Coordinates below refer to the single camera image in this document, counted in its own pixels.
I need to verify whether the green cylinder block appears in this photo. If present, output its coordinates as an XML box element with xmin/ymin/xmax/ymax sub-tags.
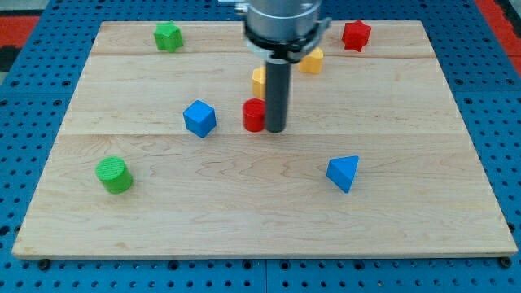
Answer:
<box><xmin>95</xmin><ymin>156</ymin><xmax>134</xmax><ymax>194</ymax></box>

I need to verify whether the yellow hexagon block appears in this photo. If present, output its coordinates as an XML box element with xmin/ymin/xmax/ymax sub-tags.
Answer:
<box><xmin>252</xmin><ymin>67</ymin><xmax>265</xmax><ymax>99</ymax></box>

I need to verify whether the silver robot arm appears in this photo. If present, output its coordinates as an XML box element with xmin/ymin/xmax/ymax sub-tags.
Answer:
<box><xmin>218</xmin><ymin>0</ymin><xmax>331</xmax><ymax>64</ymax></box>

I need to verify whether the green star block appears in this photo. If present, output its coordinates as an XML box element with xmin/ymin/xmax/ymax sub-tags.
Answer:
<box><xmin>154</xmin><ymin>21</ymin><xmax>184</xmax><ymax>53</ymax></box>

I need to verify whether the blue triangle block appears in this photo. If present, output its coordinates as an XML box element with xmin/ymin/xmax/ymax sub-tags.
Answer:
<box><xmin>326</xmin><ymin>155</ymin><xmax>360</xmax><ymax>193</ymax></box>

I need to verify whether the blue cube block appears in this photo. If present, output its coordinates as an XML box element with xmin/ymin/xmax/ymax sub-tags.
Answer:
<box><xmin>183</xmin><ymin>100</ymin><xmax>217</xmax><ymax>138</ymax></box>

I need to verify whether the wooden board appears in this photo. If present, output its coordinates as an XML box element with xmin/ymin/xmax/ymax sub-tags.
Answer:
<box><xmin>12</xmin><ymin>20</ymin><xmax>518</xmax><ymax>260</ymax></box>

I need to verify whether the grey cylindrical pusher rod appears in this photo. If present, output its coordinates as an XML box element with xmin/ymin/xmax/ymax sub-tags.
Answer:
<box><xmin>265</xmin><ymin>63</ymin><xmax>291</xmax><ymax>133</ymax></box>

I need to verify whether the red star block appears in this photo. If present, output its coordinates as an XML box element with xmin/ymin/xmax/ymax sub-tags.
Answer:
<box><xmin>341</xmin><ymin>20</ymin><xmax>372</xmax><ymax>52</ymax></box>

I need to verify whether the yellow heart block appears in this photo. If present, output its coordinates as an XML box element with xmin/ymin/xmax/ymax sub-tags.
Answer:
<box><xmin>298</xmin><ymin>47</ymin><xmax>324</xmax><ymax>74</ymax></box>

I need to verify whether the red cylinder block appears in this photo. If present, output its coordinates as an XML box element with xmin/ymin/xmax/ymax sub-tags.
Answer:
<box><xmin>243</xmin><ymin>98</ymin><xmax>265</xmax><ymax>132</ymax></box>

